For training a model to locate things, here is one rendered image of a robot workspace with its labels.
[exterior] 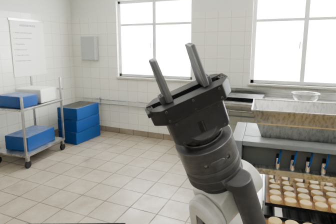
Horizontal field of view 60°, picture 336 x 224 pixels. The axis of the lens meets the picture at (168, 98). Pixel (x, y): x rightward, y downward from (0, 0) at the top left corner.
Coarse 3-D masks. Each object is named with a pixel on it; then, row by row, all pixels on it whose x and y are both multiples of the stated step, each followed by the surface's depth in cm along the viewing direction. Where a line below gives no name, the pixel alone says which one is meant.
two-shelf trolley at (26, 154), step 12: (60, 84) 437; (60, 96) 439; (0, 108) 377; (12, 108) 375; (24, 108) 375; (60, 108) 443; (24, 120) 372; (24, 132) 373; (24, 144) 376; (48, 144) 421; (60, 144) 449; (24, 156) 379
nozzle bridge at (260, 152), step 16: (240, 128) 148; (256, 128) 148; (240, 144) 129; (256, 144) 127; (272, 144) 125; (288, 144) 124; (304, 144) 124; (320, 144) 124; (256, 160) 137; (272, 160) 134; (288, 160) 132; (304, 160) 130; (320, 160) 128; (288, 176) 129; (304, 176) 126; (320, 176) 124
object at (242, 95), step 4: (232, 92) 420; (228, 96) 387; (232, 96) 387; (236, 96) 387; (240, 96) 387; (244, 96) 387; (248, 96) 387; (252, 96) 387; (256, 96) 387; (260, 96) 387
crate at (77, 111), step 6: (78, 102) 513; (84, 102) 513; (90, 102) 513; (96, 102) 515; (66, 108) 471; (72, 108) 467; (78, 108) 469; (84, 108) 483; (90, 108) 498; (96, 108) 514; (60, 114) 478; (66, 114) 473; (72, 114) 469; (78, 114) 470; (84, 114) 484; (90, 114) 499
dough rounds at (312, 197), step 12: (300, 180) 147; (312, 180) 147; (276, 192) 135; (288, 192) 135; (300, 192) 136; (312, 192) 135; (324, 192) 139; (288, 204) 127; (300, 204) 127; (312, 204) 129; (324, 204) 125
